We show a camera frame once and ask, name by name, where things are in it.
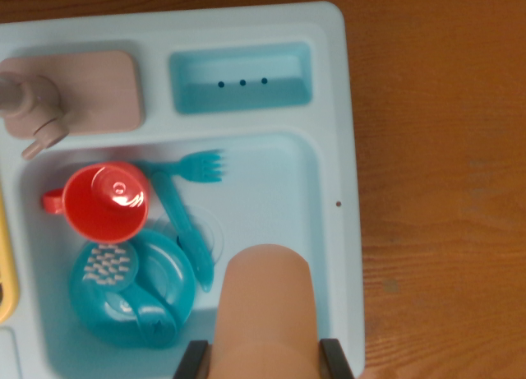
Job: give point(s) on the light blue toy sink unit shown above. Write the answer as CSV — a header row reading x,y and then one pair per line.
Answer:
x,y
320,128

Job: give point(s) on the teal toy fork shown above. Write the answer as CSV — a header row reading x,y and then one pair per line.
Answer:
x,y
197,169

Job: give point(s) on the yellow dish rack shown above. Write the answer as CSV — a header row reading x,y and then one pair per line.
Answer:
x,y
8,272

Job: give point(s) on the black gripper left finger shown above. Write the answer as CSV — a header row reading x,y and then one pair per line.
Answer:
x,y
191,360

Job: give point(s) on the cream detergent bottle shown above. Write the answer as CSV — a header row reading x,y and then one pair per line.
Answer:
x,y
267,305

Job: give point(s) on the teal slotted toy spoon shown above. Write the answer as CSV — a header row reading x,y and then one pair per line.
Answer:
x,y
107,264

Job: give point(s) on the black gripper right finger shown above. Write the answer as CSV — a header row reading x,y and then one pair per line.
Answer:
x,y
337,360

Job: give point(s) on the teal toy plate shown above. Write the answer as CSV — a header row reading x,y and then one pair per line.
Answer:
x,y
172,272

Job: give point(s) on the red toy cup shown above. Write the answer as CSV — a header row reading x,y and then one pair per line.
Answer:
x,y
94,206

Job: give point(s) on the teal toy knife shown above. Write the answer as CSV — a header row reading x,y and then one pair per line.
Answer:
x,y
185,227

